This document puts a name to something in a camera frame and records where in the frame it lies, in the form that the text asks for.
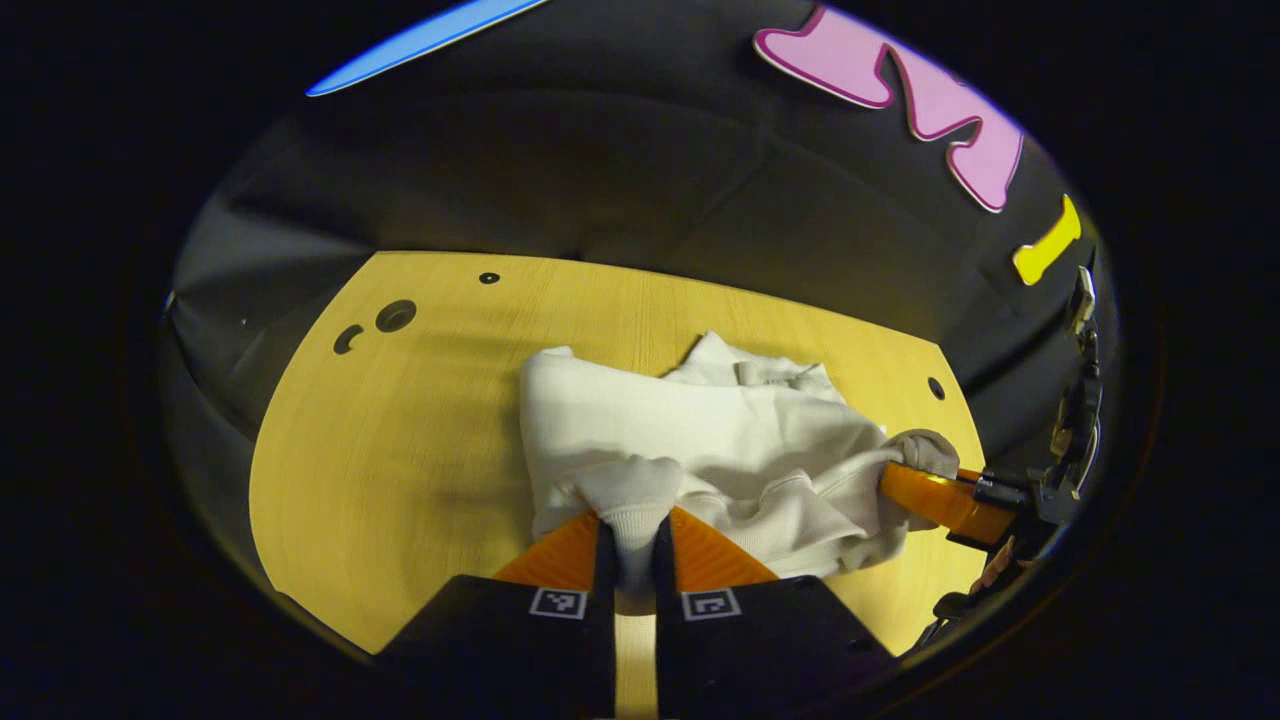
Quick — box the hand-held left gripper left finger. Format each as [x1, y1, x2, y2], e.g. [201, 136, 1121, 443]
[375, 510, 618, 720]

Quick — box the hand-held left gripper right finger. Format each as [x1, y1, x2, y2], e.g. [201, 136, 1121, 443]
[652, 505, 901, 720]

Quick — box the white garment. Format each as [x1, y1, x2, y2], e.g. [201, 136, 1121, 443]
[518, 330, 963, 593]

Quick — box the black backdrop cloth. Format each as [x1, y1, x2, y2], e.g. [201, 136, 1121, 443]
[160, 0, 1121, 481]

